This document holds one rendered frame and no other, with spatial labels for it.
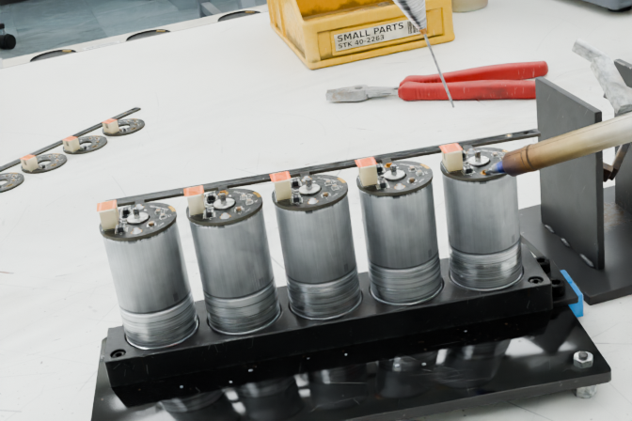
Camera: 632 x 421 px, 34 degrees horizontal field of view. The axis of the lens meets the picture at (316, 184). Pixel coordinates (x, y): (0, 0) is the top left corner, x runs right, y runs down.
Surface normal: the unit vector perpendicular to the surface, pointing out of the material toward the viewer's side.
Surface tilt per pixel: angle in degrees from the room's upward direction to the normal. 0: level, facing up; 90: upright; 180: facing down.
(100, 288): 0
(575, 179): 90
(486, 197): 90
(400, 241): 90
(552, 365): 0
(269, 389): 0
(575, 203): 90
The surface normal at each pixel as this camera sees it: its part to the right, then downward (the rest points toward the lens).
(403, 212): 0.16, 0.39
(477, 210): -0.27, 0.43
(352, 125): -0.13, -0.91
